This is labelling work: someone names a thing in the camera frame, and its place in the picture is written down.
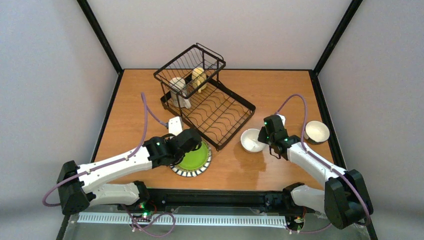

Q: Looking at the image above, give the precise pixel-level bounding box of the white cable duct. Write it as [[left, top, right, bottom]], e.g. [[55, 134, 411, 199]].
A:
[[77, 212, 286, 228]]

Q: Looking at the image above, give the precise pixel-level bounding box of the yellow ceramic mug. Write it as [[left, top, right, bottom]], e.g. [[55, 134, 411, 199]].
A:
[[191, 67, 207, 89]]

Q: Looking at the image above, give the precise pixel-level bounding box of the tall patterned ceramic cup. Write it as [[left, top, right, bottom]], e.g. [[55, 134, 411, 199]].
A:
[[169, 77, 192, 109]]

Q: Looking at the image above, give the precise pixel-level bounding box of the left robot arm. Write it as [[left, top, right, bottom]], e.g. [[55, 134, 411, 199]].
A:
[[57, 128, 202, 215]]

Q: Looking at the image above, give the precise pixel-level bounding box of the striped plate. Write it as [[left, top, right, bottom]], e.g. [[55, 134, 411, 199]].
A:
[[170, 140, 212, 178]]

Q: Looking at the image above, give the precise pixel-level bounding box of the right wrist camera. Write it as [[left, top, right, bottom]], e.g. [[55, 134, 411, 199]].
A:
[[277, 114, 286, 126]]

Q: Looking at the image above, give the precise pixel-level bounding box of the black enclosure frame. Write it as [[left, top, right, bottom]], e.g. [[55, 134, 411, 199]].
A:
[[77, 0, 378, 240]]

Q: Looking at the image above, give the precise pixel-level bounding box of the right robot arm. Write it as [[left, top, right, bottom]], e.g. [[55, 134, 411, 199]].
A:
[[258, 114, 374, 229]]

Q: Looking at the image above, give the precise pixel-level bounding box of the green plate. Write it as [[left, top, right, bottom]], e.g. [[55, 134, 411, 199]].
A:
[[177, 141, 209, 171]]

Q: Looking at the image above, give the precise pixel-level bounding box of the black wire dish rack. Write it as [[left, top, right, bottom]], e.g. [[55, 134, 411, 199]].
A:
[[153, 42, 251, 149]]

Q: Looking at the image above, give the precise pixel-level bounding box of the white bowl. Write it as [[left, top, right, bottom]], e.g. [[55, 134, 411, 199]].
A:
[[240, 128, 267, 153], [303, 120, 330, 145]]

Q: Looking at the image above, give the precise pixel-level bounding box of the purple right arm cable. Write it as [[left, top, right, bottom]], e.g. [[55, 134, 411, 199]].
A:
[[274, 94, 373, 235]]

